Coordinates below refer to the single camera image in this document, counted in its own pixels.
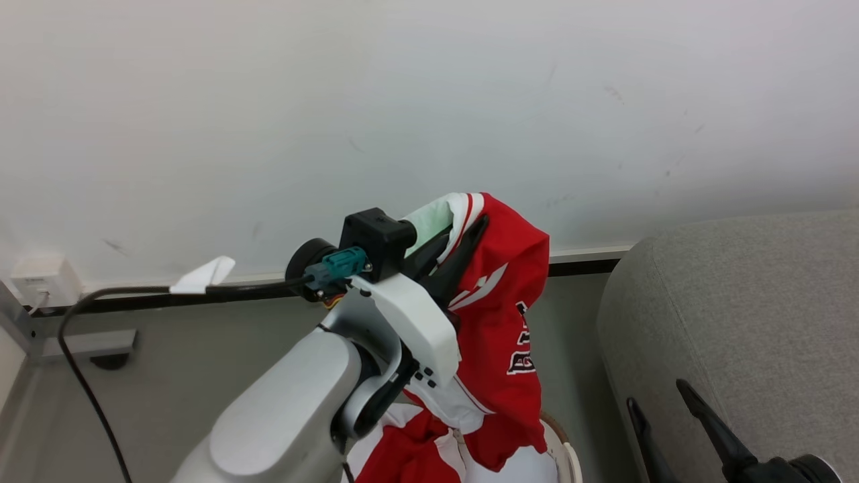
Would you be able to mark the grey fabric sofa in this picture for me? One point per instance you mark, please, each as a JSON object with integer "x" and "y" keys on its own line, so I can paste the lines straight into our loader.
{"x": 738, "y": 308}

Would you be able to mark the white laundry basket brown rim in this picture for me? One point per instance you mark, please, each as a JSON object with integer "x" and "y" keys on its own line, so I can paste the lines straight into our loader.
{"x": 570, "y": 456}

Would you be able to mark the grey metal frame leg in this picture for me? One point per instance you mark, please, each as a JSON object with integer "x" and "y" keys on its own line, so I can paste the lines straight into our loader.
{"x": 87, "y": 343}

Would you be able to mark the white and black baseboard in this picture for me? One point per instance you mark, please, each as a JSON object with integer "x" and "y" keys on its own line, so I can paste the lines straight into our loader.
{"x": 584, "y": 255}

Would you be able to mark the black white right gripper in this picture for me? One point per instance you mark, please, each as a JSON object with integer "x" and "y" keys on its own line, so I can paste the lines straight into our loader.
{"x": 792, "y": 471}

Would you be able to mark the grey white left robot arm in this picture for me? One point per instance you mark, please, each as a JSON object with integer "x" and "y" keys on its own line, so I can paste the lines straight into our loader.
{"x": 288, "y": 416}

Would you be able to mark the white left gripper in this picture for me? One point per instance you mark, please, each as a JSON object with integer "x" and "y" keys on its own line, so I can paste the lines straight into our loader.
{"x": 419, "y": 322}

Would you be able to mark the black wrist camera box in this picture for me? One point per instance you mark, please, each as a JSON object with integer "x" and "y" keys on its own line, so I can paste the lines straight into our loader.
{"x": 376, "y": 238}

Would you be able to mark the white wall socket box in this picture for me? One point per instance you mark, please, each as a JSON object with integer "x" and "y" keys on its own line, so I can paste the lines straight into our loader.
{"x": 43, "y": 276}

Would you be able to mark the red and white jersey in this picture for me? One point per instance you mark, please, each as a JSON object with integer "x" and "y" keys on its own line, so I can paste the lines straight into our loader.
{"x": 500, "y": 322}

